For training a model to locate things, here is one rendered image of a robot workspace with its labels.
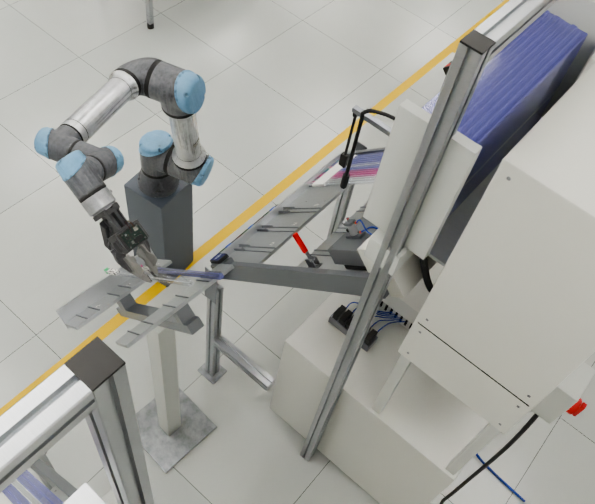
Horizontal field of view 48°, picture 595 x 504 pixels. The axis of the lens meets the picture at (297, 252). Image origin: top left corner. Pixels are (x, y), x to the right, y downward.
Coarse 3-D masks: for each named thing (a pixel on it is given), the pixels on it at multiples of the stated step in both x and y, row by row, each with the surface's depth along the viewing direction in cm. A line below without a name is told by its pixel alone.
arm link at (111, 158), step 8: (80, 144) 168; (88, 144) 168; (88, 152) 166; (96, 152) 166; (104, 152) 167; (112, 152) 169; (120, 152) 172; (104, 160) 165; (112, 160) 167; (120, 160) 171; (104, 168) 164; (112, 168) 167; (120, 168) 172; (104, 176) 165; (112, 176) 171
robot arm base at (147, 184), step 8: (144, 176) 239; (152, 176) 237; (160, 176) 237; (168, 176) 240; (144, 184) 241; (152, 184) 240; (160, 184) 240; (168, 184) 242; (176, 184) 246; (144, 192) 244; (152, 192) 242; (160, 192) 244; (168, 192) 244
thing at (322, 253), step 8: (360, 208) 197; (352, 216) 195; (360, 216) 192; (336, 232) 190; (344, 232) 187; (328, 240) 188; (336, 240) 186; (320, 248) 186; (328, 248) 184; (320, 256) 182; (328, 256) 179; (304, 264) 182; (328, 264) 175; (336, 264) 173
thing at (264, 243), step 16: (304, 192) 231; (320, 192) 224; (336, 192) 217; (288, 208) 224; (304, 208) 218; (320, 208) 212; (272, 224) 219; (288, 224) 212; (304, 224) 208; (256, 240) 213; (272, 240) 207; (288, 240) 204; (240, 256) 208; (256, 256) 202
